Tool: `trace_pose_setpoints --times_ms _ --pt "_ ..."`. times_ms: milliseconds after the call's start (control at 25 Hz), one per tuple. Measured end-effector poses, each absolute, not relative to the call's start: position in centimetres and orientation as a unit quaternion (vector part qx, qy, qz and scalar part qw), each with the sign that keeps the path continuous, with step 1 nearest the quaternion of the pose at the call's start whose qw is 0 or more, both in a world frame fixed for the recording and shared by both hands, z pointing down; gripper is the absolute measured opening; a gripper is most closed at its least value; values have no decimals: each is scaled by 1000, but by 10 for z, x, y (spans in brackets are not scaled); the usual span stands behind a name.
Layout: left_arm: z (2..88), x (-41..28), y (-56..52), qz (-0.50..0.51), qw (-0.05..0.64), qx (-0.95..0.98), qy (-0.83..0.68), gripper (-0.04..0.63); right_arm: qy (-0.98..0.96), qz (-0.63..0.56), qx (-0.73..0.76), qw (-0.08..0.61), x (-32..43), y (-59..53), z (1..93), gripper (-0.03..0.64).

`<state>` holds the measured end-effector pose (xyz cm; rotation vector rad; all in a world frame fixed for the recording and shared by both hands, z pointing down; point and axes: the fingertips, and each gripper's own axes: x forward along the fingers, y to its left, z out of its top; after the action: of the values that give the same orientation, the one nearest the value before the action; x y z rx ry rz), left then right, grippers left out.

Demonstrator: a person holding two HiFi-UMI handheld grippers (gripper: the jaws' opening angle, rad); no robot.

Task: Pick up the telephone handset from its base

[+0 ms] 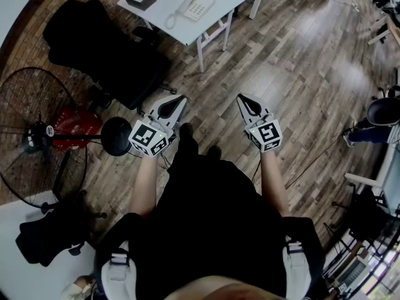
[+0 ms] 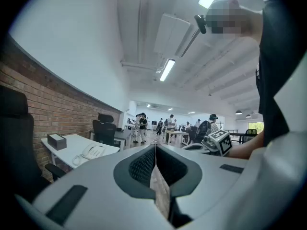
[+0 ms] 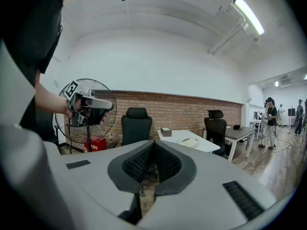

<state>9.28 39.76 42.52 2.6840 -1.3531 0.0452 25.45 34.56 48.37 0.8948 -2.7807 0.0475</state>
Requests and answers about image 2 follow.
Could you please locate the black office chair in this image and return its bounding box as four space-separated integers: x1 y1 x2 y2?
0 85 67 202
92 113 117 146

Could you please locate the grey desk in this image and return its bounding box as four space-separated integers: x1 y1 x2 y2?
114 128 132 151

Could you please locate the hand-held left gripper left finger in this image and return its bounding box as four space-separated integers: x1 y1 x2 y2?
14 144 174 230

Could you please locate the person's right forearm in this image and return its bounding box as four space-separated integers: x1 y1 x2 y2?
227 132 264 160

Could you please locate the dark display box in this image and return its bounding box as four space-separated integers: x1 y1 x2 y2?
47 133 67 151

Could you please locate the light wooden table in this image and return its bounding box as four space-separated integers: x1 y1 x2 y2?
165 130 189 144

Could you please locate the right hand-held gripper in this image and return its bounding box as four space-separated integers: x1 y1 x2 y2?
181 129 233 157

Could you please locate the white ceiling air conditioner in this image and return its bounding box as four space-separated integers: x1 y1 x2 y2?
153 13 194 58

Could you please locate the white coiled phone cord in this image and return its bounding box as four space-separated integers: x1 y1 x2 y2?
71 153 83 166

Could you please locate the person's body in black clothes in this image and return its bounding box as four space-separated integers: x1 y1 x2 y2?
255 0 307 148

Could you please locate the person's head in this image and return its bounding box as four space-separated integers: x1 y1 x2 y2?
205 0 264 42

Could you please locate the white table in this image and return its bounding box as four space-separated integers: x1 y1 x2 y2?
40 134 120 169

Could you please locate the black head camera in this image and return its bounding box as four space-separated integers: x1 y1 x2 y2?
194 14 208 35

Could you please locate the white telephone handset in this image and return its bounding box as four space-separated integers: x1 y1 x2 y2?
81 143 97 157

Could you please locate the white telephone base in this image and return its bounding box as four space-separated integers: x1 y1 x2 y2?
81 143 106 160

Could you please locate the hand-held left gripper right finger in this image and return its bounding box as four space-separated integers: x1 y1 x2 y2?
155 144 250 229

